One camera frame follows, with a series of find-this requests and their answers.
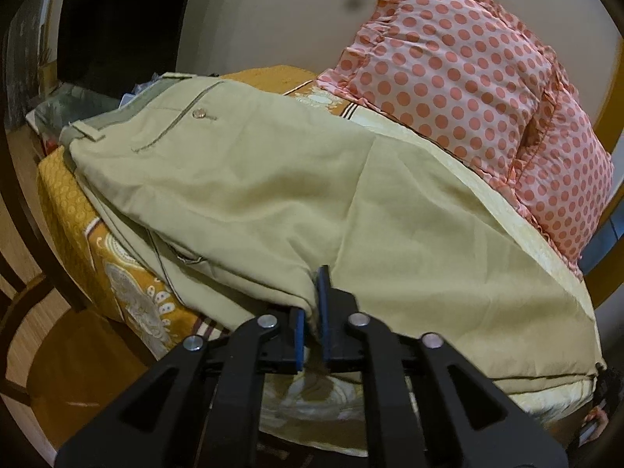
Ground pink polka dot pillow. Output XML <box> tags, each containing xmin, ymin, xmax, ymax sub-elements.
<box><xmin>317</xmin><ymin>0</ymin><xmax>613</xmax><ymax>271</ymax></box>

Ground wooden chair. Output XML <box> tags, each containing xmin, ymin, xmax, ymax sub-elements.
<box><xmin>0</xmin><ymin>120</ymin><xmax>158</xmax><ymax>454</ymax></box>

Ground beige khaki pants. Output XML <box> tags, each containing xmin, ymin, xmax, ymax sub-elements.
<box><xmin>61</xmin><ymin>74</ymin><xmax>602</xmax><ymax>393</ymax></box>

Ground yellow orange patterned bedsheet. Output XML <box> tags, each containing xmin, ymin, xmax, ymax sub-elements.
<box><xmin>36</xmin><ymin>63</ymin><xmax>603</xmax><ymax>451</ymax></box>

